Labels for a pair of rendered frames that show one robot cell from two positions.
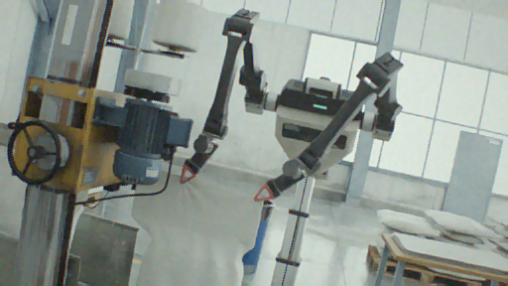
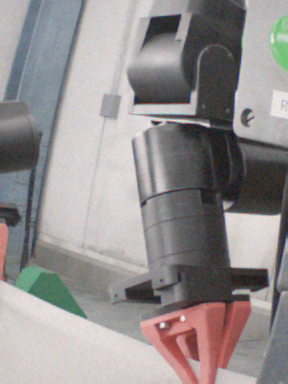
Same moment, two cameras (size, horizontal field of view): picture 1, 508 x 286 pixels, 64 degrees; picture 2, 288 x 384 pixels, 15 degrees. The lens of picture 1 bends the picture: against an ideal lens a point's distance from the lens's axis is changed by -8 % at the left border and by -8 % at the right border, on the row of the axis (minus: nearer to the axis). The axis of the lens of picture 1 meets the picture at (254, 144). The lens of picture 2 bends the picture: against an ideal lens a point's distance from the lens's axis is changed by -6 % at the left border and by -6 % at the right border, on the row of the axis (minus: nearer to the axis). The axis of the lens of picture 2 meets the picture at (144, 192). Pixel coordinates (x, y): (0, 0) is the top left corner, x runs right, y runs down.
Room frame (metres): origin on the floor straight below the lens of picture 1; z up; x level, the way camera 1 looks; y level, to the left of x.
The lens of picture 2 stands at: (2.25, 0.67, 1.24)
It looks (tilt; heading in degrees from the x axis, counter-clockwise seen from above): 3 degrees down; 221
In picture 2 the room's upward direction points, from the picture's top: 10 degrees clockwise
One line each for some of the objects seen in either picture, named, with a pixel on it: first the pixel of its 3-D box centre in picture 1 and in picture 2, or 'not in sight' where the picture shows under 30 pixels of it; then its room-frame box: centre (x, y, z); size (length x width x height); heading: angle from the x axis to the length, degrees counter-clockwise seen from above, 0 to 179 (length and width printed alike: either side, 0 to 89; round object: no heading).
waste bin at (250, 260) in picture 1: (242, 232); not in sight; (3.92, -0.06, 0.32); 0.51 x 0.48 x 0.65; 172
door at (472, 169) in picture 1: (471, 182); not in sight; (8.99, -4.77, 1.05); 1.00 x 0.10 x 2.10; 82
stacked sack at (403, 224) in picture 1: (408, 224); not in sight; (4.70, -1.86, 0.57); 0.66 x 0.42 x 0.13; 75
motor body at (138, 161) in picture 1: (142, 141); not in sight; (1.33, 0.34, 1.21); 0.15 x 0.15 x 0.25
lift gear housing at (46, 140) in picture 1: (49, 150); not in sight; (1.20, 0.58, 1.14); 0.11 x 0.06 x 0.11; 82
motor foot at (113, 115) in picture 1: (116, 114); not in sight; (1.31, 0.43, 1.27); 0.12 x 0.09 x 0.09; 172
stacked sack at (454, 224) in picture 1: (462, 226); not in sight; (4.57, -2.45, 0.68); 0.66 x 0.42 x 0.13; 80
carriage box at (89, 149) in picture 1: (78, 133); not in sight; (1.39, 0.58, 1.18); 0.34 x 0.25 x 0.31; 172
